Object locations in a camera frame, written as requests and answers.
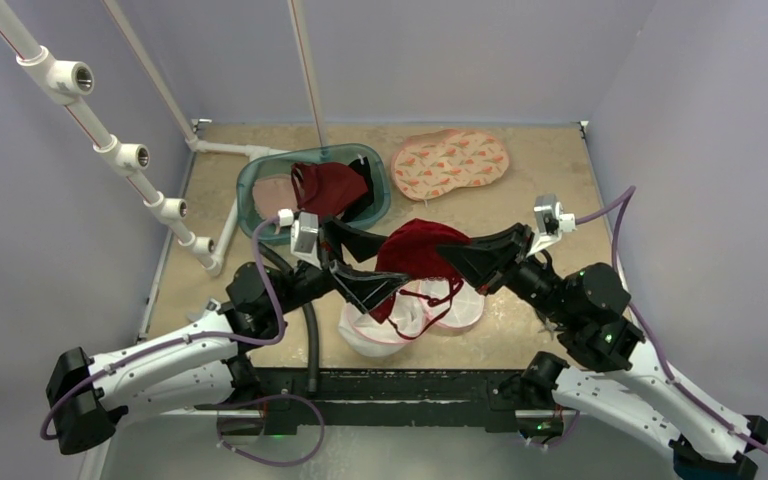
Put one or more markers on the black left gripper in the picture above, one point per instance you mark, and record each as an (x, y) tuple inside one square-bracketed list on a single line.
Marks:
[(365, 288)]

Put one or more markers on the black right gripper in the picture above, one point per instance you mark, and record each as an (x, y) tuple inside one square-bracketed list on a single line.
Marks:
[(513, 258)]

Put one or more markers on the dark red garment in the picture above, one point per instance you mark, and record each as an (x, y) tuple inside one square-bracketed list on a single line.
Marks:
[(412, 250)]

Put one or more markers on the round pink white laundry bag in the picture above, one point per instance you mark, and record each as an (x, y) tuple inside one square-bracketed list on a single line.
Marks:
[(412, 317)]

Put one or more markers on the dark red bra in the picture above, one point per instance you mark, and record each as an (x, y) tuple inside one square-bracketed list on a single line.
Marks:
[(326, 188)]

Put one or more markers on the pink bra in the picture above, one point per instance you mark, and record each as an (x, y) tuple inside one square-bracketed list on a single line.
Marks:
[(273, 193)]

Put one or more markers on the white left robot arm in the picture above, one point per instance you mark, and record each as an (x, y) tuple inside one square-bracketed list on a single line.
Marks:
[(207, 363)]

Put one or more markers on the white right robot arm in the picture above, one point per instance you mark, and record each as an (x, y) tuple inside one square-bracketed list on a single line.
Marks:
[(613, 369)]

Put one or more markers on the black bra in basin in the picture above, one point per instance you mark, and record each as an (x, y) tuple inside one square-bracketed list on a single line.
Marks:
[(361, 166)]

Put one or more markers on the teal plastic basin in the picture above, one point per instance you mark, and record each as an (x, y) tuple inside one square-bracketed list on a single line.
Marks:
[(281, 163)]

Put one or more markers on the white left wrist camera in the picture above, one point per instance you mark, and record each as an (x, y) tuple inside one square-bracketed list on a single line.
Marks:
[(304, 235)]

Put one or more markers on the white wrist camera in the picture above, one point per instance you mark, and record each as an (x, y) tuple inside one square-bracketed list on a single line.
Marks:
[(550, 218), (304, 235)]

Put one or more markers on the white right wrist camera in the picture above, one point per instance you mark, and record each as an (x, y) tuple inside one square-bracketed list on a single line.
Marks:
[(550, 218)]

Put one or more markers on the red handled adjustable wrench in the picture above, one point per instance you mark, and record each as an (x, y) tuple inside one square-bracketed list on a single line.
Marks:
[(211, 305)]

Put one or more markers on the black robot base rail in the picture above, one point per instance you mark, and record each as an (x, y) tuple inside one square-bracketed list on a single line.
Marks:
[(495, 400)]

